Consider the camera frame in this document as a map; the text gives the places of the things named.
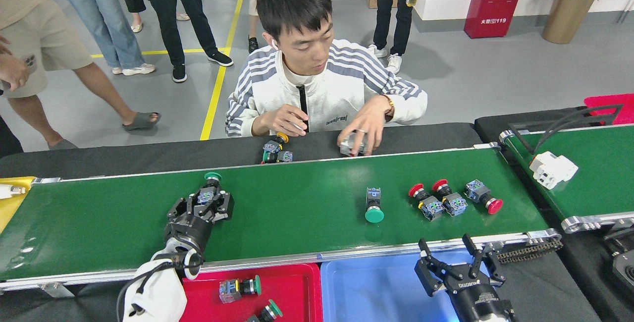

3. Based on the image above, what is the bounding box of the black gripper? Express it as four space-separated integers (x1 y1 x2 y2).
415 234 516 322
163 191 235 256

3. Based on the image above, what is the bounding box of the red cap push button switch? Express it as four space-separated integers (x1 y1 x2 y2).
464 179 504 215
408 183 445 221
432 179 468 217

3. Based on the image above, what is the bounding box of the yellow cap push button switch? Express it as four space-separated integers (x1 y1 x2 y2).
263 133 289 153

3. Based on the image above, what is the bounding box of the white circuit breaker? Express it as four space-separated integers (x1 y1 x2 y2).
339 131 368 158
529 151 579 190

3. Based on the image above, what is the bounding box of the blue plastic tray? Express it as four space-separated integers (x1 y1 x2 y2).
320 248 496 322

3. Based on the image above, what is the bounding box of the long green conveyor belt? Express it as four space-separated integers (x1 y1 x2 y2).
0 142 564 293

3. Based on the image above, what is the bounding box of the red plastic tray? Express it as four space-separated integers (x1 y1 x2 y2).
181 263 323 322

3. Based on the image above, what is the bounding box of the short green conveyor belt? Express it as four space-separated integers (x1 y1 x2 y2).
499 124 634 233

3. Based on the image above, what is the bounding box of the black conveyor motor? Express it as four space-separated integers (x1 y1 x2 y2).
603 220 634 295

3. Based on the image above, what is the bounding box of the yellow tray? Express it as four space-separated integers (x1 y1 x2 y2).
0 177 36 233

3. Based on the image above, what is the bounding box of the seated person's right hand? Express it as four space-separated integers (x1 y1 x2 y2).
260 104 310 137

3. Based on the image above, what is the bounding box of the seated person's left hand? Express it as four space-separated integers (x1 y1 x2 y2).
337 95 394 157

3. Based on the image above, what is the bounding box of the standing person's hand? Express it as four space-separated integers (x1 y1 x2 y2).
0 54 29 91

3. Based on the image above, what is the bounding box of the black table cover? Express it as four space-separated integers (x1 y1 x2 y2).
475 107 595 144
0 123 481 179

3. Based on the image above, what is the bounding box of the seated person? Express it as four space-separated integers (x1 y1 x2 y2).
225 0 428 157

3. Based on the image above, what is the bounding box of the white light bulb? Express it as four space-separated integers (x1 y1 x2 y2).
0 183 26 200

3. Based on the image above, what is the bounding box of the red plastic bin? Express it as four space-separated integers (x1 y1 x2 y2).
584 93 634 125

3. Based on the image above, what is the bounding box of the red fire extinguisher box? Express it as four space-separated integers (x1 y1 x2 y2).
464 0 529 39

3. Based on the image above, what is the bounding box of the potted plant brown pot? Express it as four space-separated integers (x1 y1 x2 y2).
537 0 630 45

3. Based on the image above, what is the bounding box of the conveyor drive chain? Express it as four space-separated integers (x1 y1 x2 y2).
495 239 564 264

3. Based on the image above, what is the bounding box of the black cable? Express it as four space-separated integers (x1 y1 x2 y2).
534 106 624 153
532 109 622 155

